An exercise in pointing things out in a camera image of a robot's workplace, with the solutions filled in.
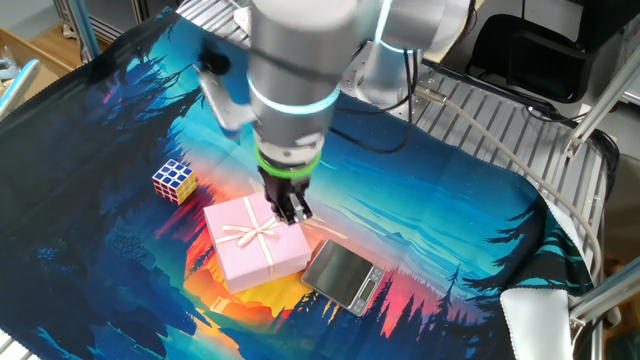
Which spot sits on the pink gift box base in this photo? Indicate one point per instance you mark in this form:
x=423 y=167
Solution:
x=270 y=281

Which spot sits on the wrist camera silver bracket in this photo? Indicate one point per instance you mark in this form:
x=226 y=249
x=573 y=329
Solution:
x=225 y=105

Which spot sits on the Rubik's cube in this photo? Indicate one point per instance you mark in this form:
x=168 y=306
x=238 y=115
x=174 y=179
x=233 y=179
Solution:
x=174 y=181

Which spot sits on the aluminium frame post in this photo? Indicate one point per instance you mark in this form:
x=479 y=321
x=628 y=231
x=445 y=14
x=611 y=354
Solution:
x=87 y=30
x=605 y=100
x=610 y=295
x=20 y=85

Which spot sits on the colourful landscape print cloth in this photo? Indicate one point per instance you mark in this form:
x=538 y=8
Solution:
x=450 y=200

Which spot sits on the silver digital scale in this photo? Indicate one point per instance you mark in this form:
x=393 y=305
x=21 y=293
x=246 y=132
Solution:
x=340 y=272

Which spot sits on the brown cardboard box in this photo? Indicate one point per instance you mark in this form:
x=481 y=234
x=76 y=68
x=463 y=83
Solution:
x=45 y=60

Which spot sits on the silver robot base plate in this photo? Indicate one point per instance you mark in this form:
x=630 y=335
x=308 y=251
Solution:
x=426 y=90

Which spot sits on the black office chair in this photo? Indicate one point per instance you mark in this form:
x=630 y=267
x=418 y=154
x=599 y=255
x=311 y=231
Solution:
x=530 y=55

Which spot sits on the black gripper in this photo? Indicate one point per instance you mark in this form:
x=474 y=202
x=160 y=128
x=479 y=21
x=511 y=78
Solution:
x=282 y=187

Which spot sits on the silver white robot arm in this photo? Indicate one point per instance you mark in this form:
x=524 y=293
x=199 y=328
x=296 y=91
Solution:
x=295 y=65

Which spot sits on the grey metal frame rack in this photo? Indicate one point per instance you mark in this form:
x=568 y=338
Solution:
x=115 y=15

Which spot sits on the pink ribboned gift box casing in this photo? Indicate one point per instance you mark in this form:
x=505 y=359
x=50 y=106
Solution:
x=250 y=235

